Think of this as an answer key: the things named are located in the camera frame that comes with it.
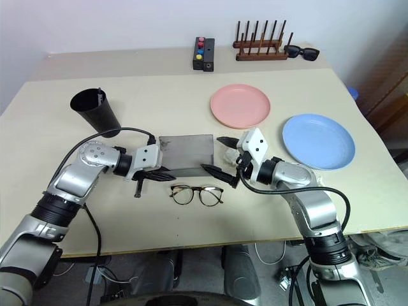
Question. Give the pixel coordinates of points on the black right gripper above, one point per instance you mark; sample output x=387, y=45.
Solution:
x=244, y=162

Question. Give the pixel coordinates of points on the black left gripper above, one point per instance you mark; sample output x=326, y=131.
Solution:
x=134, y=176

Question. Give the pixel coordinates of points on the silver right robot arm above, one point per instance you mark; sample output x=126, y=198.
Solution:
x=306, y=178

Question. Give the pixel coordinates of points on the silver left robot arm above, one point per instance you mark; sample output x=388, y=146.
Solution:
x=79, y=172

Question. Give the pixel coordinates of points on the grey glasses case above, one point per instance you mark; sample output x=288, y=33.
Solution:
x=186, y=153

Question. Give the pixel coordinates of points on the black plastic cup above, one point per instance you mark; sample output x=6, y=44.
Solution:
x=102, y=118

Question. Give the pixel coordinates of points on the clear crumpled plastic piece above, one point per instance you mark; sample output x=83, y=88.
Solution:
x=229, y=157

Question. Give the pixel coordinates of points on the black marker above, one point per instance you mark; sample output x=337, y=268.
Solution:
x=138, y=188

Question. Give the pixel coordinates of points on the tortoiseshell round eyeglasses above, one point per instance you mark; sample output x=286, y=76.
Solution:
x=191, y=190

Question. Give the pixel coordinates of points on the pink plate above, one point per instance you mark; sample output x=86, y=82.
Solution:
x=240, y=105

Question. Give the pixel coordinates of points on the blue plate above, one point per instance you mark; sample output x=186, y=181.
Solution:
x=318, y=141

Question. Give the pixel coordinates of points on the dark rounded robot leg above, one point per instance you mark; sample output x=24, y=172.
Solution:
x=242, y=271
x=156, y=271

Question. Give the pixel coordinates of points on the dark marker with grey clip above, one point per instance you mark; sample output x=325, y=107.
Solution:
x=101, y=95

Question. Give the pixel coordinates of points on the black box with coloured buttons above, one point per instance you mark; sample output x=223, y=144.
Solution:
x=204, y=54

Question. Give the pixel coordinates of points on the wooden peg plate rack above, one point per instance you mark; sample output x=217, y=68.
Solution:
x=259, y=54

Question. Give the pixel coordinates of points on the grey power strip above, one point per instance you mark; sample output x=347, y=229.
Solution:
x=95, y=274

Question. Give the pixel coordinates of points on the black round robot waist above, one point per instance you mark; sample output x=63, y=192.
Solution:
x=191, y=298

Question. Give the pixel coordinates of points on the black sunglasses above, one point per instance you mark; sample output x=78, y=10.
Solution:
x=307, y=53

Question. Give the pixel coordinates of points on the brown wooden cabinet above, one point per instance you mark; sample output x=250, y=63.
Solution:
x=382, y=83

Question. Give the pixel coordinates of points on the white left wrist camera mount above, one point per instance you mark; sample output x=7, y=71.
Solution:
x=147, y=157

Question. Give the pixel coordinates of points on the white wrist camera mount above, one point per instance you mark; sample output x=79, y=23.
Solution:
x=147, y=157
x=255, y=143

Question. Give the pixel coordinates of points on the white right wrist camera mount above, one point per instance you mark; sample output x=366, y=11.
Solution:
x=255, y=143

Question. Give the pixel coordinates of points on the metal clamp bracket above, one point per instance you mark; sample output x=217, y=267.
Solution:
x=287, y=277

